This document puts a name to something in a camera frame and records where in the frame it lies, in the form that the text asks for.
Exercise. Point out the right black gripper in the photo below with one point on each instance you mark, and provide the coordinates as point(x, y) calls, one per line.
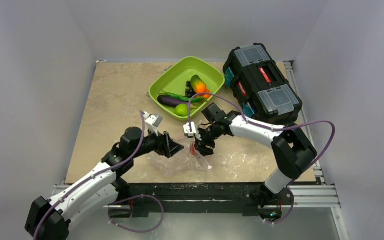
point(204, 139)

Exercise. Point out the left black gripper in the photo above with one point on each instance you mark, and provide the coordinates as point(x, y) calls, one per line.
point(165, 146)

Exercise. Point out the red fake tomato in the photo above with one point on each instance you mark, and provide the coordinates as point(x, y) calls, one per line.
point(193, 150)

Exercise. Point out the clear zip top bag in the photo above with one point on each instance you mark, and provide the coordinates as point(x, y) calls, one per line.
point(182, 161)

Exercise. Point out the green fake bean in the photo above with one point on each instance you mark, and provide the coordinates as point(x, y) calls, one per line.
point(197, 99)

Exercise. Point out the orange fake fruit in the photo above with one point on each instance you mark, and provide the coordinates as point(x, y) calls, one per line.
point(205, 94)

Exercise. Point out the green fake fruit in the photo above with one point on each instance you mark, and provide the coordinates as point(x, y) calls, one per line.
point(181, 110)

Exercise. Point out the purple fake eggplant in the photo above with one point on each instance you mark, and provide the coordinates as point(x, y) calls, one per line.
point(170, 101)

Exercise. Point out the dark fake grape bunch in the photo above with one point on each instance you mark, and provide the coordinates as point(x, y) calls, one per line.
point(189, 91)

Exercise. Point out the orange green fake mango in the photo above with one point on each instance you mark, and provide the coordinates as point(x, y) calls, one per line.
point(198, 85)

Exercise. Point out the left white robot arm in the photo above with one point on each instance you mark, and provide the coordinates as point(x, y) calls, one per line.
point(54, 218)

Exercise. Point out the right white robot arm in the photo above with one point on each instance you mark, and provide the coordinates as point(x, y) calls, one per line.
point(292, 150)

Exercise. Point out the green plastic tray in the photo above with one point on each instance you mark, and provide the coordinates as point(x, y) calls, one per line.
point(175, 79)

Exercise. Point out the black Delixi toolbox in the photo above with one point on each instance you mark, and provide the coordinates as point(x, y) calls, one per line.
point(262, 91)

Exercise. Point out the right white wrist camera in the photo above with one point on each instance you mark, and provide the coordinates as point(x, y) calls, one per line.
point(190, 131)

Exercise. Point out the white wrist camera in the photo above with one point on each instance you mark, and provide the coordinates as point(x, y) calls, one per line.
point(190, 131)
point(152, 122)

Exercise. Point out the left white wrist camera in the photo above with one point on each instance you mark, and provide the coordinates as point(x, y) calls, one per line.
point(152, 122)

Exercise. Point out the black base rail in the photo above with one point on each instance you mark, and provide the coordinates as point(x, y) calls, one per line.
point(245, 198)

